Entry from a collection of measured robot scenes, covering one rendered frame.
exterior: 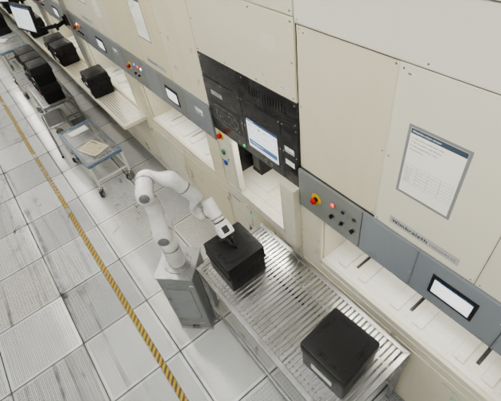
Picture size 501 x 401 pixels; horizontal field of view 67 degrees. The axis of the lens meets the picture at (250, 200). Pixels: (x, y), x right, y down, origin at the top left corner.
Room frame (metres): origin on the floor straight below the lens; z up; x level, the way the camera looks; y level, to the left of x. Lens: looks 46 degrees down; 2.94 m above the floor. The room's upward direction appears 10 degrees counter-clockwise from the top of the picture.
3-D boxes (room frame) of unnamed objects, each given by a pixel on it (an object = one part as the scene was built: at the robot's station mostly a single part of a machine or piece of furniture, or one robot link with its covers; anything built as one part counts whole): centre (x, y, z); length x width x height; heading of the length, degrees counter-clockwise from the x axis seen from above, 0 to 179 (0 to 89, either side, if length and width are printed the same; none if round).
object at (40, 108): (5.28, 2.58, 0.24); 0.94 x 0.53 x 0.48; 30
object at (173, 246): (1.67, 0.59, 1.07); 0.19 x 0.12 x 0.24; 4
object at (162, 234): (1.61, 0.58, 1.31); 0.16 x 0.12 x 0.50; 4
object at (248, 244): (1.50, 0.16, 0.98); 0.29 x 0.29 x 0.13; 30
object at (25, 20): (4.63, 1.92, 1.59); 0.50 x 0.41 x 0.36; 121
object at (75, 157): (3.83, 1.73, 0.24); 0.97 x 0.52 x 0.48; 33
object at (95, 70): (4.28, 1.52, 0.93); 0.30 x 0.28 x 0.26; 28
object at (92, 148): (3.66, 1.66, 0.47); 0.31 x 0.23 x 0.02; 52
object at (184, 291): (1.64, 0.59, 0.38); 0.28 x 0.28 x 0.76; 76
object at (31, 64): (5.01, 2.42, 0.85); 0.30 x 0.28 x 0.26; 30
